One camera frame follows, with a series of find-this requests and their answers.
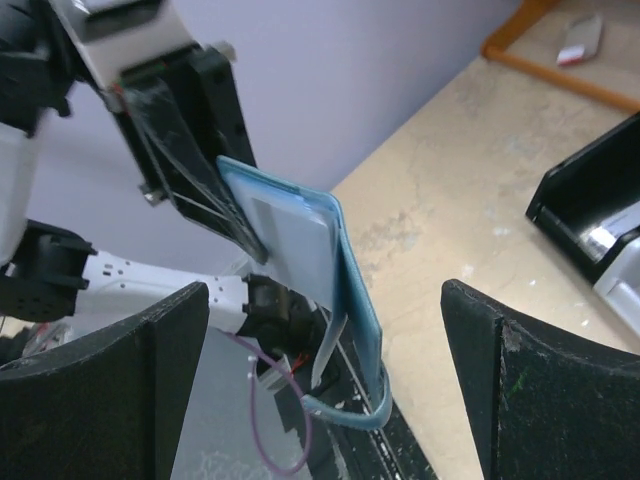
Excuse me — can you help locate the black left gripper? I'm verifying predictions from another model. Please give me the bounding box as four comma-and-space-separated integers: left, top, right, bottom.
110, 44, 268, 264

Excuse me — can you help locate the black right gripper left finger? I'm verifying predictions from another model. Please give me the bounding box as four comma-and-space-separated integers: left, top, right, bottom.
1, 283, 209, 479

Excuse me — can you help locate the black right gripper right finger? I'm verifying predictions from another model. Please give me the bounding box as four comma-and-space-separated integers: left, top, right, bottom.
440, 279, 639, 479

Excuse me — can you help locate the blue leather card holder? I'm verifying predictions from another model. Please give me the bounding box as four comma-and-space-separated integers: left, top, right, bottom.
217, 156, 392, 431

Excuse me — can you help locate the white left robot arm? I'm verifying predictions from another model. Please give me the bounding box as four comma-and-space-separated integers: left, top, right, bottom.
1, 1, 268, 323

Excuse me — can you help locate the three-compartment sorting tray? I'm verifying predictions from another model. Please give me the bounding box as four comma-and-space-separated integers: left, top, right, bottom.
526, 114, 639, 333

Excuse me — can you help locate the orange wooden rack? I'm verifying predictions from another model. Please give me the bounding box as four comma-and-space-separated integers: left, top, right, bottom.
481, 1, 639, 113

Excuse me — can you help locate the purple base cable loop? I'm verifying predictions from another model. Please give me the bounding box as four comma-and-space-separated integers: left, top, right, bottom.
224, 332, 315, 476

